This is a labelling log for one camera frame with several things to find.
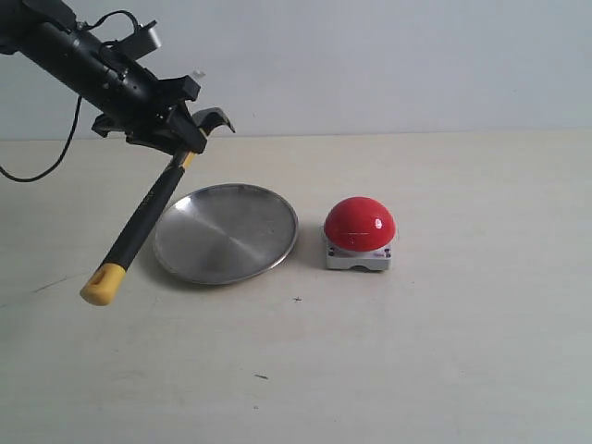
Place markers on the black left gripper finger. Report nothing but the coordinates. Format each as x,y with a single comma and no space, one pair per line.
161,139
187,136

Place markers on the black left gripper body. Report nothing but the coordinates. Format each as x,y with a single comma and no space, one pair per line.
138,103

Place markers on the yellow black claw hammer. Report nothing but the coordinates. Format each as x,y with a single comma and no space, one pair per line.
102,287

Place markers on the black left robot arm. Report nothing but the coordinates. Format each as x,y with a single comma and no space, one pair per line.
49,34

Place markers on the red dome push button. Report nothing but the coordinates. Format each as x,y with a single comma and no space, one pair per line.
359,232

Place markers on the round metal plate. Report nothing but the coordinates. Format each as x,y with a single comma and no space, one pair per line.
224,234

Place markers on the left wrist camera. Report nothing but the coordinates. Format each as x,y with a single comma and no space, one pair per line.
141,43

